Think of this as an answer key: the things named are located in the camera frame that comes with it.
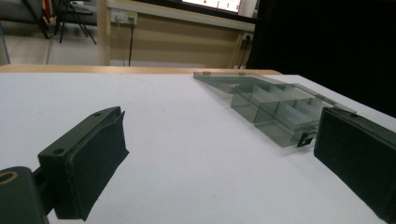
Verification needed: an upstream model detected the monitor screen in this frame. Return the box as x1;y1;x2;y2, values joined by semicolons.
180;0;243;15

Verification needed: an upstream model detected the grey sofa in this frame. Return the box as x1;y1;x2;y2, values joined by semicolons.
0;0;99;27

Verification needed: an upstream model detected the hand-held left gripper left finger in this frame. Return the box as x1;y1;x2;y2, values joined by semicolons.
37;105;130;222

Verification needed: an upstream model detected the white wall power socket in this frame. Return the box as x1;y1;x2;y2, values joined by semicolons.
110;8;138;25

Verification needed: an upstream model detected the black folding stand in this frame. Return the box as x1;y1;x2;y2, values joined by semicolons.
52;0;98;46

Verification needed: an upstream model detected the wooden desk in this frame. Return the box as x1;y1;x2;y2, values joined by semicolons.
96;0;260;70

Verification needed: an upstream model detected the black curtain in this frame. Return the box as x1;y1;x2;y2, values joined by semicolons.
247;0;396;119

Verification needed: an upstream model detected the clear grey compartment box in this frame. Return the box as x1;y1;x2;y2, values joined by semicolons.
192;71;358;148

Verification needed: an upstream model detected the black cable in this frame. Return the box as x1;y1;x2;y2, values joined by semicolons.
128;18;135;67

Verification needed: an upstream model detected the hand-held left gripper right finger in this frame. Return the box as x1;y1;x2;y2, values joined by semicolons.
313;106;396;224

